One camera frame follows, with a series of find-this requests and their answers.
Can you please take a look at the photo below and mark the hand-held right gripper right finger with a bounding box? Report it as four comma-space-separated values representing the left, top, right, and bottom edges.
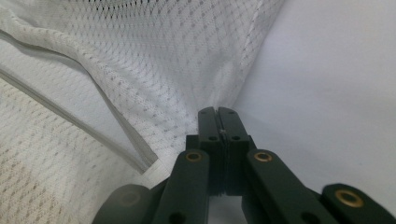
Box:
218, 106, 258, 197

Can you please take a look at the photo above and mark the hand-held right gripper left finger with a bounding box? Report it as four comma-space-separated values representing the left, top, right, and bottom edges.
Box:
185, 106, 225, 197

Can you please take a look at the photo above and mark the white mesh laundry bag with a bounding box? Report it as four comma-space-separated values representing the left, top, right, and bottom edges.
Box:
0, 0, 286, 224

